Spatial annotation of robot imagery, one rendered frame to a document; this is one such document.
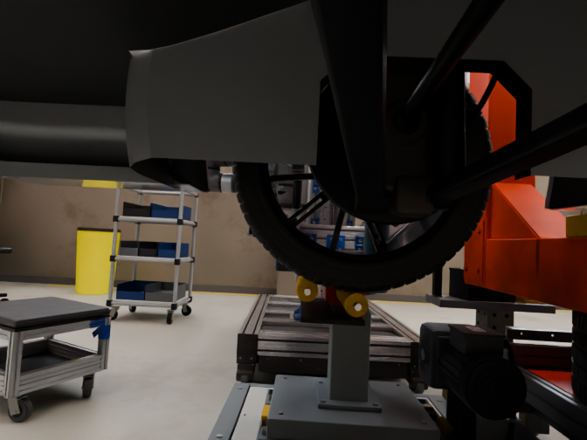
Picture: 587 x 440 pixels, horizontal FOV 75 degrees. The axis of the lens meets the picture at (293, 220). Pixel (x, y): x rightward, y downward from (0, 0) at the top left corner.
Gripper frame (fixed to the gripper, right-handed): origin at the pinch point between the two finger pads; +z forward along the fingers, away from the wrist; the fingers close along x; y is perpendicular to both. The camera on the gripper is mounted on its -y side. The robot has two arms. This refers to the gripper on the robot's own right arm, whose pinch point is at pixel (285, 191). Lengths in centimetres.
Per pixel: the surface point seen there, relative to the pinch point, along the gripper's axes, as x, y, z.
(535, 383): -32, -56, 77
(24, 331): -22, -53, -81
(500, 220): -27, -9, 69
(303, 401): -44, -60, 10
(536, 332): -14, -45, 88
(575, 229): -60, -13, 68
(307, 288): -48, -31, 10
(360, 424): -55, -61, 23
